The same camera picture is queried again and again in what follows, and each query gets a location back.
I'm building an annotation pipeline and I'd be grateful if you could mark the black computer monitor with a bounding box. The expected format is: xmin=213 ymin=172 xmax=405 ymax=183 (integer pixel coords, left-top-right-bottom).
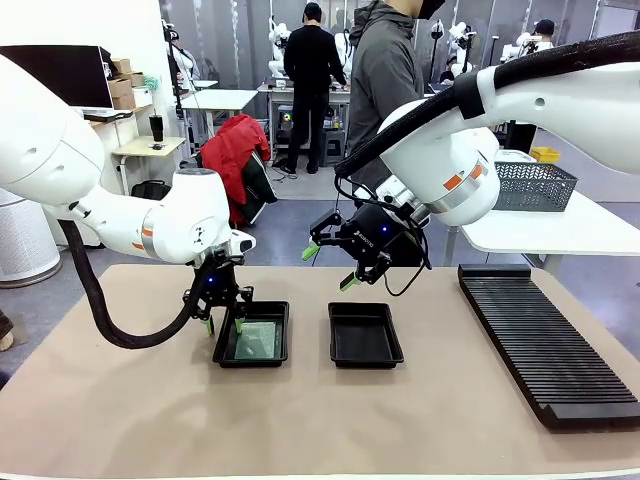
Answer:
xmin=0 ymin=44 xmax=115 ymax=111

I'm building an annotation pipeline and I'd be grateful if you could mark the white cabinet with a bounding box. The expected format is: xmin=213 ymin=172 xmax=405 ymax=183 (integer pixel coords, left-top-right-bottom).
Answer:
xmin=42 ymin=114 xmax=141 ymax=249

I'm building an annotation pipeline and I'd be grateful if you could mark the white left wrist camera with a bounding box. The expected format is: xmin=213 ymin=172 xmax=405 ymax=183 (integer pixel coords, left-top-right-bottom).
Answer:
xmin=227 ymin=229 xmax=257 ymax=256

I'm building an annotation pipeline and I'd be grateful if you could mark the person in white coat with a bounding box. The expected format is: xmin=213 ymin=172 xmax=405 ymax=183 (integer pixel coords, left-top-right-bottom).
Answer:
xmin=519 ymin=18 xmax=556 ymax=54

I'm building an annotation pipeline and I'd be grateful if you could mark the black ESD tray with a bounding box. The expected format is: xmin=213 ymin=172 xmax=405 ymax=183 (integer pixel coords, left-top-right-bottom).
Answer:
xmin=212 ymin=300 xmax=291 ymax=369
xmin=327 ymin=301 xmax=405 ymax=370

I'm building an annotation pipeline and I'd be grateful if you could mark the green circuit board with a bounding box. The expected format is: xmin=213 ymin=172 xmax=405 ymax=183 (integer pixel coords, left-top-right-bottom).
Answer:
xmin=233 ymin=321 xmax=278 ymax=361

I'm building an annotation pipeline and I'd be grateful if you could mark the red jacket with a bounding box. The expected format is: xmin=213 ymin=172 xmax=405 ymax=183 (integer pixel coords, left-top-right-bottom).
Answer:
xmin=199 ymin=113 xmax=272 ymax=225

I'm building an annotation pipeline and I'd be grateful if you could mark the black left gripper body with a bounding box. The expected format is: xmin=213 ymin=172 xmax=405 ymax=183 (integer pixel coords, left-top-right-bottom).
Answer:
xmin=197 ymin=249 xmax=242 ymax=310

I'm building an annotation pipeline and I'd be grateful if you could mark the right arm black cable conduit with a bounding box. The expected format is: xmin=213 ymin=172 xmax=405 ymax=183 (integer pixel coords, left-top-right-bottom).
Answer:
xmin=333 ymin=29 xmax=640 ymax=176

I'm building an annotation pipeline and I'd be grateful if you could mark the cardboard boxes stack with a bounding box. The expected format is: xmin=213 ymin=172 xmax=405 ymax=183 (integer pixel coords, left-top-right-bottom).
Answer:
xmin=107 ymin=57 xmax=146 ymax=111

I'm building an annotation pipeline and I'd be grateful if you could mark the dark green jacket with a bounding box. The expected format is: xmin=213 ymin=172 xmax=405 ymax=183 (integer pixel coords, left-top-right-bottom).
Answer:
xmin=242 ymin=149 xmax=279 ymax=226

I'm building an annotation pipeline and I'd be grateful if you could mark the white air purifier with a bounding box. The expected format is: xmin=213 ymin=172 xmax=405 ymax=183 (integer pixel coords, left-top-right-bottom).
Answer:
xmin=0 ymin=188 xmax=64 ymax=290

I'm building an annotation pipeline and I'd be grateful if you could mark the grey plastic basket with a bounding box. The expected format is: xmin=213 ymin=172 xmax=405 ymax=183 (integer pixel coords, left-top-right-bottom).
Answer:
xmin=492 ymin=160 xmax=579 ymax=213

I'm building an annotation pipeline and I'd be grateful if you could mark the white rounded table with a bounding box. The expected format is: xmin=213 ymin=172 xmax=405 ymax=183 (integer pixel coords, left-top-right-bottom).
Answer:
xmin=458 ymin=148 xmax=640 ymax=274

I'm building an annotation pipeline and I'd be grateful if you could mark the black slotted board rack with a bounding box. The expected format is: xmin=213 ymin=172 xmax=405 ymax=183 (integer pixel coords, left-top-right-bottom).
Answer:
xmin=457 ymin=263 xmax=640 ymax=430

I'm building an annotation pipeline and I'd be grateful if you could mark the man in black clothes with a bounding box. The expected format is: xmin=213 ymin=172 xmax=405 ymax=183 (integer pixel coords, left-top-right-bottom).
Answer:
xmin=283 ymin=2 xmax=348 ymax=175

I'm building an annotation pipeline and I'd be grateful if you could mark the white background desk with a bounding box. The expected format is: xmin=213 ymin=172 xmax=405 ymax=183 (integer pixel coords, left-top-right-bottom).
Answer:
xmin=179 ymin=88 xmax=259 ymax=136

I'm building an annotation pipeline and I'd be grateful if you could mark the black backpack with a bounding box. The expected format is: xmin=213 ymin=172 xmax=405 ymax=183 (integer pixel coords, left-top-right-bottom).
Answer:
xmin=130 ymin=179 xmax=174 ymax=201

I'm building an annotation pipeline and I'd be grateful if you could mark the person in grey jacket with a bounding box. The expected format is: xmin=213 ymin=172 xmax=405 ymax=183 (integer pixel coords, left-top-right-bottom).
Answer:
xmin=346 ymin=0 xmax=447 ymax=267

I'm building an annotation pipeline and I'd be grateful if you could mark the small wooden side table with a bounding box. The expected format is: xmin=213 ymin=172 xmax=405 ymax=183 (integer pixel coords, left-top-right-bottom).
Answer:
xmin=111 ymin=135 xmax=187 ymax=196

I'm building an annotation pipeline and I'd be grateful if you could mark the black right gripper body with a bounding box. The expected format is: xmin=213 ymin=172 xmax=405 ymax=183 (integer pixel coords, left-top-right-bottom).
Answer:
xmin=344 ymin=202 xmax=409 ymax=265

